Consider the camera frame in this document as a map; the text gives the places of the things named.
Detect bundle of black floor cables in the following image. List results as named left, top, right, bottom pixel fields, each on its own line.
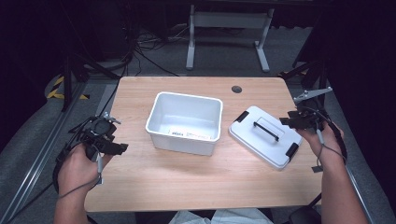
left=122, top=21, right=191, bottom=77

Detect black tripod stand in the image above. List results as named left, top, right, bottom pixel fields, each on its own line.
left=60, top=50, right=120, bottom=113

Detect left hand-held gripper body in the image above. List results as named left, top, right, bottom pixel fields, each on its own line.
left=68, top=112, right=122, bottom=162

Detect black stand legs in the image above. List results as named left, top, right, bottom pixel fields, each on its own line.
left=277, top=59, right=330, bottom=91

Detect grey metal floor rail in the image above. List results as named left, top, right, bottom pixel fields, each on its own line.
left=0, top=81, right=90, bottom=224

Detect white plastic storage box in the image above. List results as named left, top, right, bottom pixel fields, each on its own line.
left=145, top=91, right=224, bottom=157

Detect grey left gripper cable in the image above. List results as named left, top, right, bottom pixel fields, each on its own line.
left=57, top=152, right=105, bottom=200

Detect white label sticker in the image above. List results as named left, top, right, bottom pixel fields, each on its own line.
left=167, top=128, right=213, bottom=140

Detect person's right hand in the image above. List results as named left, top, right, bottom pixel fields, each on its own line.
left=295, top=121, right=346, bottom=171

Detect yellow and black floor tape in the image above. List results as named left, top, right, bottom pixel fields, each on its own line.
left=46, top=76, right=91, bottom=101

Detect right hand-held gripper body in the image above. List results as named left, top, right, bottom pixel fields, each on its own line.
left=288, top=106, right=332, bottom=132

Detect grey metal table frame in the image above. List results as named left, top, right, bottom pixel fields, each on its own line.
left=185, top=4, right=276, bottom=74

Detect person's left hand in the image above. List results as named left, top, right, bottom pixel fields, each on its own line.
left=57, top=143, right=114, bottom=200

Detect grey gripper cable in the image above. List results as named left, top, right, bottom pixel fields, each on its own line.
left=315, top=128, right=347, bottom=166
left=57, top=152, right=105, bottom=200

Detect person's light grey clothing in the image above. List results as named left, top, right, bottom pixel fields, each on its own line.
left=168, top=207, right=275, bottom=224

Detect grey right gripper cable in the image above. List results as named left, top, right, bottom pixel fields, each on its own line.
left=315, top=128, right=347, bottom=166

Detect silver metal bracket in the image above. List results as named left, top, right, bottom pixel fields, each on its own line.
left=293, top=86, right=333, bottom=105

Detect white box lid black handle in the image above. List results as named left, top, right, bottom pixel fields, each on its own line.
left=228, top=105, right=304, bottom=171

